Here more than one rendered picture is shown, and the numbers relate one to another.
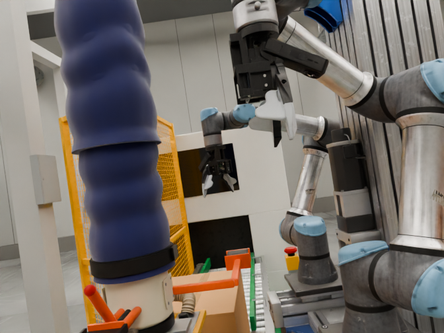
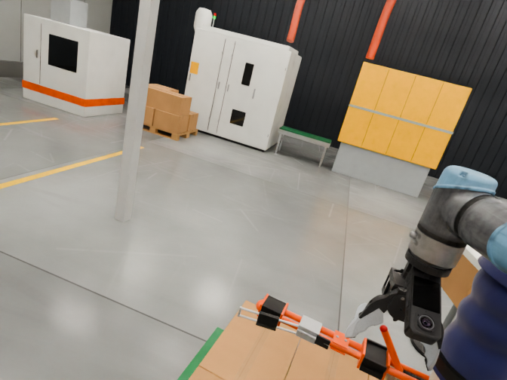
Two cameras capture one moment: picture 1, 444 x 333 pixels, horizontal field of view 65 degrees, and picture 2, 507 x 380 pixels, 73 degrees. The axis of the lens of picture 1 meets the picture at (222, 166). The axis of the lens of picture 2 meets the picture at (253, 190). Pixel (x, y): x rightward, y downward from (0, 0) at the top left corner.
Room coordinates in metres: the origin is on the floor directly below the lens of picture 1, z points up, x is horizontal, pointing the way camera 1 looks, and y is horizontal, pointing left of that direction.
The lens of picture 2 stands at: (0.41, -0.67, 1.95)
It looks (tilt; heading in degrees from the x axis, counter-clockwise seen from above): 20 degrees down; 102
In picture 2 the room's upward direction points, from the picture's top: 15 degrees clockwise
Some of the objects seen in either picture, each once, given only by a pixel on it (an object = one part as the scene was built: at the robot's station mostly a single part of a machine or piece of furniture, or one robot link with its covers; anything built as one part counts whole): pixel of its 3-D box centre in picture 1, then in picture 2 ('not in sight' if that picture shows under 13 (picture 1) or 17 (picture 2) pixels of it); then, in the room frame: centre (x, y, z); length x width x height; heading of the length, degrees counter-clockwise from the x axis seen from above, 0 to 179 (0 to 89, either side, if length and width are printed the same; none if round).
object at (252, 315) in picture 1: (257, 279); not in sight; (2.86, -0.15, 0.60); 1.60 x 0.11 x 0.09; 175
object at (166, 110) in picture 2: not in sight; (167, 111); (-3.47, 6.34, 0.45); 1.21 x 1.02 x 0.90; 1
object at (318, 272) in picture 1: (315, 265); not in sight; (1.35, -0.30, 1.09); 0.15 x 0.15 x 0.10
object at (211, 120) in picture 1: (211, 122); not in sight; (1.42, 0.02, 1.70); 0.09 x 0.08 x 0.11; 103
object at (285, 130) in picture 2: not in sight; (302, 146); (-0.49, 7.69, 0.32); 1.25 x 0.50 x 0.64; 1
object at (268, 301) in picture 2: not in sight; (272, 309); (0.37, 0.33, 1.18); 0.08 x 0.07 x 0.05; 175
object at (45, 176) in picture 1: (46, 179); not in sight; (2.18, 1.10, 1.62); 0.20 x 0.05 x 0.30; 175
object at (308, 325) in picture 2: not in sight; (308, 329); (0.50, 0.32, 1.17); 0.07 x 0.07 x 0.04; 85
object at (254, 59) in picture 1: (258, 67); (414, 285); (0.60, -0.09, 1.66); 0.09 x 0.08 x 0.12; 91
